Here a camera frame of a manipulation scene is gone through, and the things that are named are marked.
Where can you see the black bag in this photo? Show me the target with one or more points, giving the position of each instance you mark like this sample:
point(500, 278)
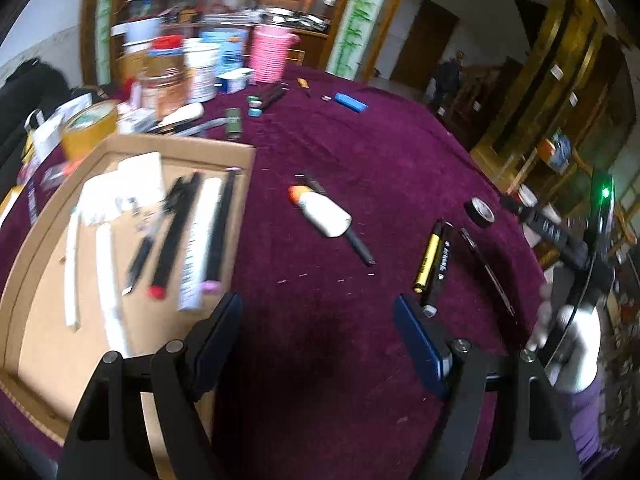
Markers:
point(30, 90)

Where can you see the yellow highlighter pen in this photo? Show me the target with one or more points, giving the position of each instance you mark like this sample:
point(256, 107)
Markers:
point(427, 260)

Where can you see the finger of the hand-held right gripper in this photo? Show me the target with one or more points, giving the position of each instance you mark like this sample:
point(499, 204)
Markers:
point(545, 225)

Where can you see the slim black pen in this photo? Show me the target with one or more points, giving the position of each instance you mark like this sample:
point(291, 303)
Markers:
point(142, 255)

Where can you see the white glue bottle orange cap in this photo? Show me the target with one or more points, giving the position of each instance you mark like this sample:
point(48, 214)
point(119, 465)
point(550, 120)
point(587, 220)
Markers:
point(325, 212)

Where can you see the white enamel cup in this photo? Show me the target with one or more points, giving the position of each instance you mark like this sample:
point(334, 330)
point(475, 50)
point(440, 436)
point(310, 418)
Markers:
point(142, 30)

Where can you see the bamboo painted door frame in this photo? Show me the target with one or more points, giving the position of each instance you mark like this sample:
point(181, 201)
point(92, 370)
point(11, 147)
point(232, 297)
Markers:
point(357, 15)

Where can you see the white plastic bag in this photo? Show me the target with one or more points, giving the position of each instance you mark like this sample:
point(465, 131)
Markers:
point(55, 120)

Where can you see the thin black pen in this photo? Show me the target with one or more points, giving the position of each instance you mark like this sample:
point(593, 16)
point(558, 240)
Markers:
point(487, 270)

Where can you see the white pen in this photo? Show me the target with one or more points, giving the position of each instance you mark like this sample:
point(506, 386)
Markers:
point(107, 285)

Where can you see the golden wooden cabinet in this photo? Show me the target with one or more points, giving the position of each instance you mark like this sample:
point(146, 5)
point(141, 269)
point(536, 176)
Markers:
point(550, 85)

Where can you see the pink woven thermos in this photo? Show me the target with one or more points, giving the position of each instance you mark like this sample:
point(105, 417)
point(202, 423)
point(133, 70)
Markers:
point(267, 55)

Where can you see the orange pen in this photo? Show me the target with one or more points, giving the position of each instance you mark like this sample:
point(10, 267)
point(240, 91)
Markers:
point(301, 82)

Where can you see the blue orange packet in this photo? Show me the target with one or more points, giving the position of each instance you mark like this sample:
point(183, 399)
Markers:
point(555, 152)

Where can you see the long blue lighter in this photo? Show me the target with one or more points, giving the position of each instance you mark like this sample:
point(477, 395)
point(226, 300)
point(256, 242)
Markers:
point(350, 102)

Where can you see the shallow cardboard box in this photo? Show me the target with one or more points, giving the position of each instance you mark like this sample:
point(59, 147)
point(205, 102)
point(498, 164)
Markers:
point(50, 340)

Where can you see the white barcode box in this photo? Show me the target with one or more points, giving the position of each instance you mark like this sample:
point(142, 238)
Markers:
point(135, 120)

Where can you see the blue white carton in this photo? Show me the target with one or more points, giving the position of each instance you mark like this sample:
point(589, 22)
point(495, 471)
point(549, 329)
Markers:
point(230, 50)

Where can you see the green lighter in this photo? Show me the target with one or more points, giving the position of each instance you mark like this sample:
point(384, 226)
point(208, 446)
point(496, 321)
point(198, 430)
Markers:
point(233, 122)

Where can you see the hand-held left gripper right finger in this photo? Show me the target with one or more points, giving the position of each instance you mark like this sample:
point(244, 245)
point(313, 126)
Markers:
point(420, 340)

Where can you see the white printed bottle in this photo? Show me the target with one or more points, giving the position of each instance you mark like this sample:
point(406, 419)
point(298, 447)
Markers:
point(202, 70)

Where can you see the white plastic stick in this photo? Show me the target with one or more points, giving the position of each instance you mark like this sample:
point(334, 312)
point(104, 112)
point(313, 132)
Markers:
point(72, 280)

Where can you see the white printed tube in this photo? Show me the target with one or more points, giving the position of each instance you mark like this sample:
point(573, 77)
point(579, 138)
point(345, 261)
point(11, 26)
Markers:
point(197, 250)

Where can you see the black marker pink cap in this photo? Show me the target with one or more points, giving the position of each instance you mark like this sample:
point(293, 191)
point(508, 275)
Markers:
point(220, 230)

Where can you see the clear jar red lid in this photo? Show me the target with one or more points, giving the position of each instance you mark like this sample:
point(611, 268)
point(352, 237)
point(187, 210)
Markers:
point(225, 2)

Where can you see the pink items plastic bag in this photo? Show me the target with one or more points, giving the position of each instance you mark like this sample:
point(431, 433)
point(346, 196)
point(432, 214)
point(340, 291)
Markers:
point(62, 172)

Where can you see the tan packing tape roll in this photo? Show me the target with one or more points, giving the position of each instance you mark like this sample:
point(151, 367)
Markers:
point(87, 135)

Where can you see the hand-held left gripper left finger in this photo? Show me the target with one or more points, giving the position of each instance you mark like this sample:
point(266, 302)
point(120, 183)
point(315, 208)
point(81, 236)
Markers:
point(220, 325)

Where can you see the black tape roll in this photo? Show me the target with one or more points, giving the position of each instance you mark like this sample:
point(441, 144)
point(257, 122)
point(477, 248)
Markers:
point(477, 210)

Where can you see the black printed marker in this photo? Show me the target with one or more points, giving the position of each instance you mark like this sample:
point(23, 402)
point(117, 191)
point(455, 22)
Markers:
point(442, 265)

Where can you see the small blue white box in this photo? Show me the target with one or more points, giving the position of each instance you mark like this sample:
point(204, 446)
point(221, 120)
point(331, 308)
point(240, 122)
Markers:
point(235, 80)

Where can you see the glass jar orange label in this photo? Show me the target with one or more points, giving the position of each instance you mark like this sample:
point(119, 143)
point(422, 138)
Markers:
point(165, 90)

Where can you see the black marker white cap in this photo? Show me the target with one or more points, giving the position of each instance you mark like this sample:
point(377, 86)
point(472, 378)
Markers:
point(255, 106)

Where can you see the silver pen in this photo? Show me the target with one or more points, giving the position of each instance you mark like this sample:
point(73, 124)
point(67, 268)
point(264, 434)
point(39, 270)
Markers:
point(205, 125)

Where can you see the black marker green cap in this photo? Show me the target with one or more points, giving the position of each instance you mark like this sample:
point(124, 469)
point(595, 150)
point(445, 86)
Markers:
point(252, 100)

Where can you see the white plastic piece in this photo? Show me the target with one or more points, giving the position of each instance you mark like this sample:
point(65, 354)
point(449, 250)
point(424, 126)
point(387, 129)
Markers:
point(97, 202)

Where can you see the person's right hand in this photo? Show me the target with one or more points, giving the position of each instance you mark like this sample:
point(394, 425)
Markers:
point(580, 350)

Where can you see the person's right forearm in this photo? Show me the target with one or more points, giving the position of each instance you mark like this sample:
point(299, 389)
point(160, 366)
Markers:
point(587, 425)

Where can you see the black marker red cap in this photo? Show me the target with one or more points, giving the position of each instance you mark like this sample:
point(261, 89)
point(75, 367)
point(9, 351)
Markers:
point(172, 245)

